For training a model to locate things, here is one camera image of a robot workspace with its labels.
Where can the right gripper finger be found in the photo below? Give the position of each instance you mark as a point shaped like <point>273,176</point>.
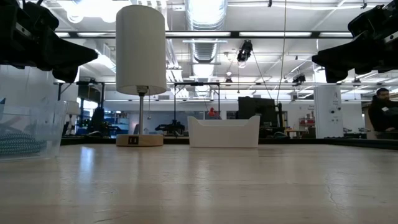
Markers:
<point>342,57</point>
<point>336,76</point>

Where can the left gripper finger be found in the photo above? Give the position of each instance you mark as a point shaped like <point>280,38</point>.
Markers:
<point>65,75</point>
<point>68,56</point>

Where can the black background robot arm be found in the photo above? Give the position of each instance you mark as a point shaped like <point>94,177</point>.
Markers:
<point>171,127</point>

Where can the white pillar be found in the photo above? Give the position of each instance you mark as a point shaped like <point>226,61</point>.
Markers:
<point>328,109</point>

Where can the clear plastic bin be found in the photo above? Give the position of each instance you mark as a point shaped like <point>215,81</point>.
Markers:
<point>56,124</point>

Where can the person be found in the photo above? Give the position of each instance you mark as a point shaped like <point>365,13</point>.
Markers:
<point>382,115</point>

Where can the white shade wooden base lamp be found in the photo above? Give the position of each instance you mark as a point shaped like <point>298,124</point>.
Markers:
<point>140,46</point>

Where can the black monitor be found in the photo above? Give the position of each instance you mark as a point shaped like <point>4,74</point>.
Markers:
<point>255,109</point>

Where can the white plastic bin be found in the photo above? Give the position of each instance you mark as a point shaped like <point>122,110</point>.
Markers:
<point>224,133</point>

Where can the red background object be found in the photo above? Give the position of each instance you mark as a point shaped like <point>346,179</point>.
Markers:
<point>212,112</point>

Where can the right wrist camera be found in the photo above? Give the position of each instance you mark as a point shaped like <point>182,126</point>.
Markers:
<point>367,20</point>

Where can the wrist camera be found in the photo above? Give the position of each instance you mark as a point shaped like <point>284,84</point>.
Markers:
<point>42,17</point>
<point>367,20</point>

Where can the black overhead camera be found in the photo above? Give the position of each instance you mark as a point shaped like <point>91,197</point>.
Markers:
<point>245,49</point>
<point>299,78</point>

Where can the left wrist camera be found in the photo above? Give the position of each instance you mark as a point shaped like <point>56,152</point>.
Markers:
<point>42,17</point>

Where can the black background station frame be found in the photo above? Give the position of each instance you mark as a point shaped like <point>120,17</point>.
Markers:
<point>174,102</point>

